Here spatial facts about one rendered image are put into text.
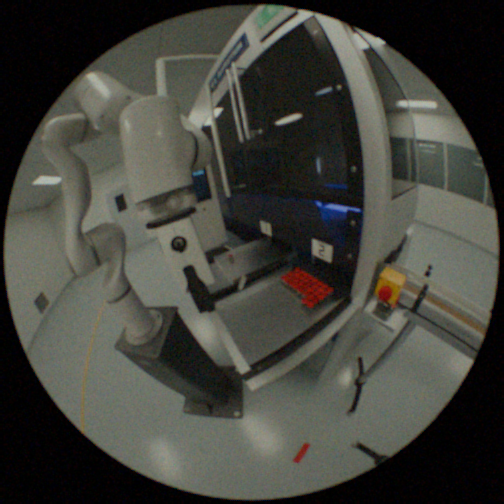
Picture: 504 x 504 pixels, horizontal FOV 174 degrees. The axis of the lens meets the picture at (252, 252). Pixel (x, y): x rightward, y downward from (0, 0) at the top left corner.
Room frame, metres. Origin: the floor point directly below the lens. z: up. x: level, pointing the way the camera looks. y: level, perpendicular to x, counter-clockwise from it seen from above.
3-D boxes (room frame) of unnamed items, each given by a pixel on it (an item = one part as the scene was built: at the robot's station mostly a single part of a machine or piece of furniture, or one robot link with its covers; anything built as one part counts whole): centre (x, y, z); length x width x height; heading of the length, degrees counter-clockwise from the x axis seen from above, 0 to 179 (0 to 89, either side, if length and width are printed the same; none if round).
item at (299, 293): (0.39, -0.13, 0.90); 0.18 x 0.02 x 0.05; 24
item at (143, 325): (0.36, 0.49, 0.95); 0.19 x 0.19 x 0.18
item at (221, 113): (0.93, -0.02, 1.51); 0.47 x 0.01 x 0.59; 24
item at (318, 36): (0.34, -0.28, 1.40); 0.04 x 0.01 x 0.80; 24
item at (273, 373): (0.52, -0.01, 0.87); 0.70 x 0.48 x 0.02; 24
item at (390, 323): (0.22, -0.40, 0.87); 0.14 x 0.13 x 0.02; 114
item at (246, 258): (0.71, -0.01, 0.90); 0.34 x 0.26 x 0.04; 114
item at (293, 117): (0.52, -0.21, 1.51); 0.43 x 0.01 x 0.59; 24
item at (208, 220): (1.14, 0.42, 1.19); 0.50 x 0.19 x 0.78; 122
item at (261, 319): (0.35, -0.05, 0.90); 0.34 x 0.26 x 0.04; 114
